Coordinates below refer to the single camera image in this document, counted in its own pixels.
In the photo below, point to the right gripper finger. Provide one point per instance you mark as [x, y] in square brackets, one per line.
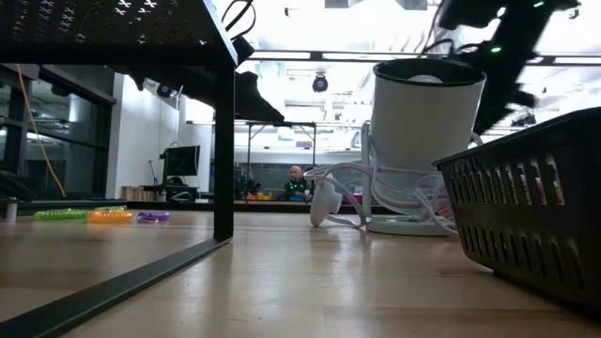
[486, 121]

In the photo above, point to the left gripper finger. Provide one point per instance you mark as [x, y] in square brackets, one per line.
[256, 103]

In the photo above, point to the black mesh tray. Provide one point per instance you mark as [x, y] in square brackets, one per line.
[530, 230]

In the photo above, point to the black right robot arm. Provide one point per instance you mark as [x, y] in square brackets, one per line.
[521, 28]

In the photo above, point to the white desk lamp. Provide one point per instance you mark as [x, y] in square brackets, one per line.
[422, 122]

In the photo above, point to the black desk monitor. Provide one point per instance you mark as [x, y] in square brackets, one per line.
[180, 161]

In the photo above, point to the black ceiling spotlight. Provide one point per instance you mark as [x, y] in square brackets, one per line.
[320, 83]
[164, 91]

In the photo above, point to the black perforated metal riser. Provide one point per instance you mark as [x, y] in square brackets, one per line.
[117, 47]

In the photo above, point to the person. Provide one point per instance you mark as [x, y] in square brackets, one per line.
[296, 183]

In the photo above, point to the wooden crate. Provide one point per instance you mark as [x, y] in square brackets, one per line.
[136, 193]

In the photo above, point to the black distant table frame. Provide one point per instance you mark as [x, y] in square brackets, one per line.
[300, 124]

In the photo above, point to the black aluminium rig frame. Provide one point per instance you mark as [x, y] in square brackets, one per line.
[249, 207]

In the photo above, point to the black window frame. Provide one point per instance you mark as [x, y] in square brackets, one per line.
[107, 150]

